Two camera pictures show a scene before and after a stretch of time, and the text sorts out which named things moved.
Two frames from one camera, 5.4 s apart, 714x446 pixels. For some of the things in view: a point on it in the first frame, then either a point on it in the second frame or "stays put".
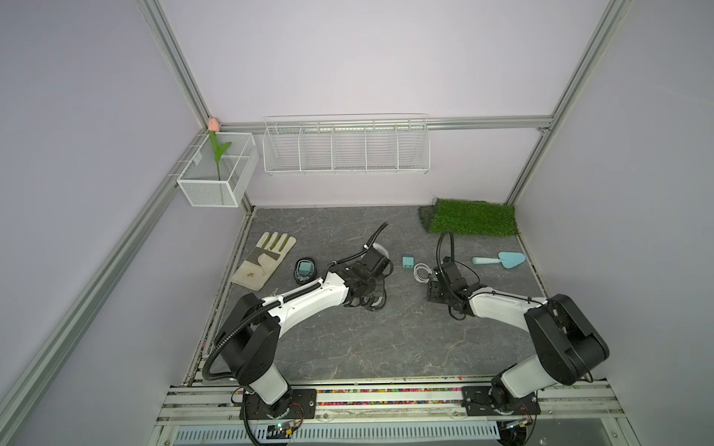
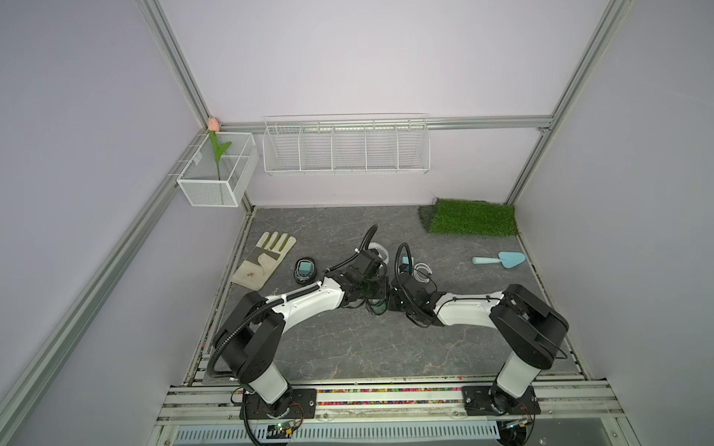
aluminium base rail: x=219 y=400 stays put
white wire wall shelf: x=346 y=144 stays put
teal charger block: x=305 y=268 stays put
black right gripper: x=431 y=291 -> x=390 y=295
